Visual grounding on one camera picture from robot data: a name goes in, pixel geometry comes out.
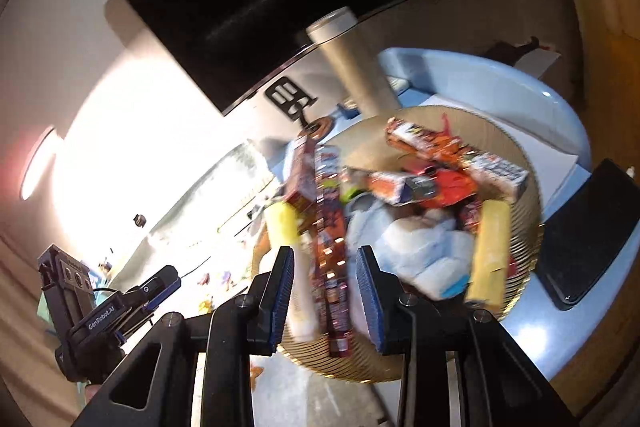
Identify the monitor stand with brown base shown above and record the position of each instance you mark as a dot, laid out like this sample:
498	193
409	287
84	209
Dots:
292	101

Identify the grey thermos bottle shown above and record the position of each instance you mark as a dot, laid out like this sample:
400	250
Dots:
338	37

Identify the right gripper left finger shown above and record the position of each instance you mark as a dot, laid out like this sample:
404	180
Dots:
155	384

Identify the red orange snack bag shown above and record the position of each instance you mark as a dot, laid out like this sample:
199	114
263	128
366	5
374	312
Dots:
451	187

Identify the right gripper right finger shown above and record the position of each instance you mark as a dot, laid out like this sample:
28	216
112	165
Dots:
498	384

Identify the light blue plush toy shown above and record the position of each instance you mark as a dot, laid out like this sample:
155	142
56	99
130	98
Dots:
427	252

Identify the round gold woven basket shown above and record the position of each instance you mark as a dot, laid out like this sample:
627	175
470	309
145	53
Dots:
290	217

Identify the yellow sponge roll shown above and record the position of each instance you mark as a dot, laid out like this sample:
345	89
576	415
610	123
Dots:
491	257

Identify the orange small carton box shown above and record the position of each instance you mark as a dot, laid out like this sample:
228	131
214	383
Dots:
400	189

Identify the black phone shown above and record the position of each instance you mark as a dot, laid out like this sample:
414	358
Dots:
584	236

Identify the long red snack box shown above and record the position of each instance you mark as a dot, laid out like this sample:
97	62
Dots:
330	252

